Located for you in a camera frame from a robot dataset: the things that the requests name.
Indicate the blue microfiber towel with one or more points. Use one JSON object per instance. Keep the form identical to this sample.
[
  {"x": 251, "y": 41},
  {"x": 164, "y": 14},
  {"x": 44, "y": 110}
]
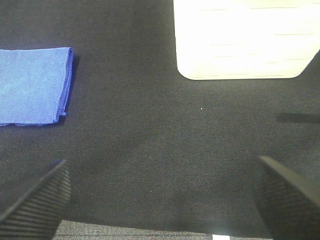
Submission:
[{"x": 34, "y": 85}]

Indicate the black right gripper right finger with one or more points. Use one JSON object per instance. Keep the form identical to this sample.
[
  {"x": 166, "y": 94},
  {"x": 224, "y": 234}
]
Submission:
[{"x": 288, "y": 203}]

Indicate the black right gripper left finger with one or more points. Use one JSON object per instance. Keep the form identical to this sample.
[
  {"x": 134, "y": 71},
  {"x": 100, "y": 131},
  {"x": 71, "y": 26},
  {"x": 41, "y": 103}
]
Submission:
[{"x": 34, "y": 209}]

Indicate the cream plastic basket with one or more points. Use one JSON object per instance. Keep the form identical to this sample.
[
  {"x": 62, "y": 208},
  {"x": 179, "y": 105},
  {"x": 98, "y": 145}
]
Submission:
[{"x": 245, "y": 39}]

